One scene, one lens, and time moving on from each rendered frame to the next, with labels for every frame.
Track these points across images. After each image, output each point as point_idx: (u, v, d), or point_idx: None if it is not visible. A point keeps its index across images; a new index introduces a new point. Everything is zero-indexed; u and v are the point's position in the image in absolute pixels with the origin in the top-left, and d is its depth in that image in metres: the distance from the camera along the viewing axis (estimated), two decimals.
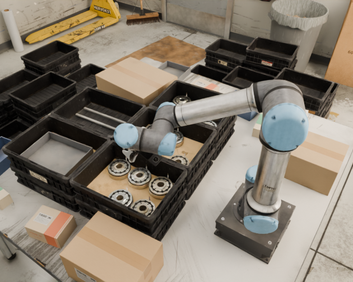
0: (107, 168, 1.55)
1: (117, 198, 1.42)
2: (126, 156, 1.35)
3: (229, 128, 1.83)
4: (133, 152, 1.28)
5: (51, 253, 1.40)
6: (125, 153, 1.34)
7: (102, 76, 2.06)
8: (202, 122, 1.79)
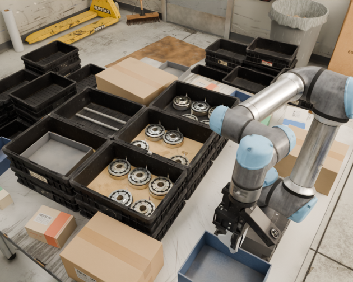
0: (107, 168, 1.55)
1: (117, 198, 1.42)
2: (226, 244, 0.92)
3: None
4: (235, 229, 0.86)
5: (51, 253, 1.40)
6: (223, 239, 0.92)
7: (102, 76, 2.06)
8: (202, 122, 1.79)
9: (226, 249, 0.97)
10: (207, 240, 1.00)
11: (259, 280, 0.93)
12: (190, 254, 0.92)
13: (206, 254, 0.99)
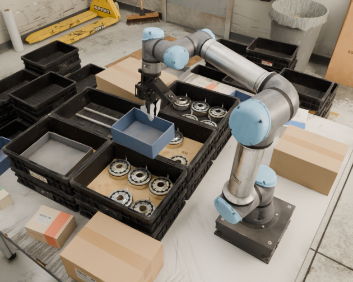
0: (107, 168, 1.55)
1: (117, 198, 1.42)
2: (145, 113, 1.37)
3: (229, 128, 1.83)
4: (147, 96, 1.30)
5: (51, 253, 1.40)
6: (143, 109, 1.36)
7: (102, 76, 2.06)
8: (202, 122, 1.79)
9: (148, 120, 1.41)
10: (136, 117, 1.44)
11: None
12: (120, 118, 1.36)
13: (135, 125, 1.43)
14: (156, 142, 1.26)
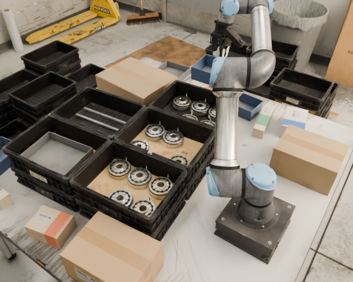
0: (107, 168, 1.55)
1: (117, 198, 1.42)
2: (217, 57, 1.73)
3: None
4: (221, 41, 1.66)
5: (51, 253, 1.40)
6: (216, 53, 1.72)
7: (102, 76, 2.06)
8: (202, 122, 1.79)
9: None
10: (207, 62, 1.80)
11: None
12: (198, 61, 1.72)
13: (207, 69, 1.79)
14: None
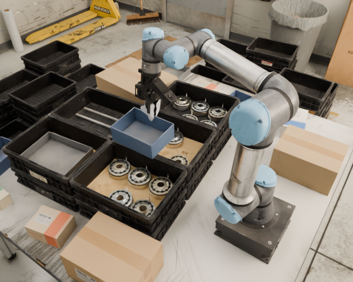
0: (107, 168, 1.55)
1: (117, 198, 1.42)
2: (145, 113, 1.37)
3: (229, 128, 1.83)
4: (147, 96, 1.30)
5: (51, 253, 1.40)
6: (143, 109, 1.36)
7: (102, 76, 2.06)
8: (202, 122, 1.79)
9: (148, 120, 1.41)
10: (136, 117, 1.44)
11: None
12: (120, 118, 1.36)
13: (135, 125, 1.43)
14: (155, 142, 1.26)
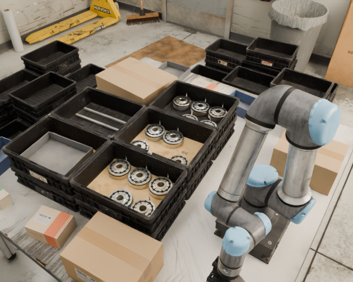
0: (107, 168, 1.55)
1: (117, 198, 1.42)
2: None
3: (229, 128, 1.83)
4: None
5: (51, 253, 1.40)
6: None
7: (102, 76, 2.06)
8: (202, 122, 1.79)
9: None
10: None
11: None
12: None
13: None
14: None
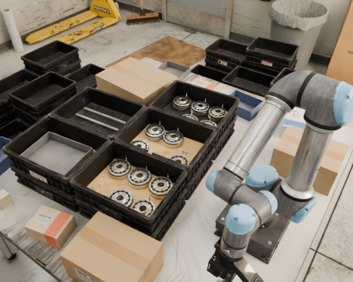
0: (107, 168, 1.55)
1: (117, 198, 1.42)
2: None
3: (229, 128, 1.83)
4: (226, 278, 1.02)
5: (51, 253, 1.40)
6: None
7: (102, 76, 2.06)
8: (202, 122, 1.79)
9: None
10: None
11: None
12: None
13: None
14: None
